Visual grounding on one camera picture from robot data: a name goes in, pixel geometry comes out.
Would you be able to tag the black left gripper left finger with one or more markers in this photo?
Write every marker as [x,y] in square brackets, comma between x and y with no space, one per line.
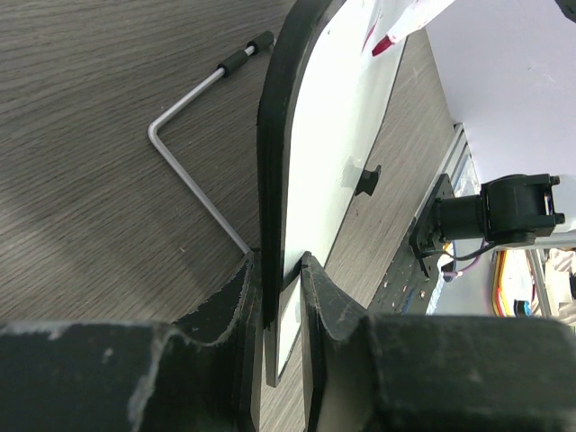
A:
[201,372]

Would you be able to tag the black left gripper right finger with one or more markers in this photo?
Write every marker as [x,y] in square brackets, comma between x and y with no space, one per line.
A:
[366,371]

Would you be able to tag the white whiteboard black frame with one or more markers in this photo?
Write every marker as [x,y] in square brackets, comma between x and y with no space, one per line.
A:
[323,104]

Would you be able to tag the magenta capped white marker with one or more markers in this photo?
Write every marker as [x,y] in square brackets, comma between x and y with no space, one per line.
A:
[415,17]

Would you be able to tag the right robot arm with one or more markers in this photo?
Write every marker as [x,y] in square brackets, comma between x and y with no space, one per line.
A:
[510,211]

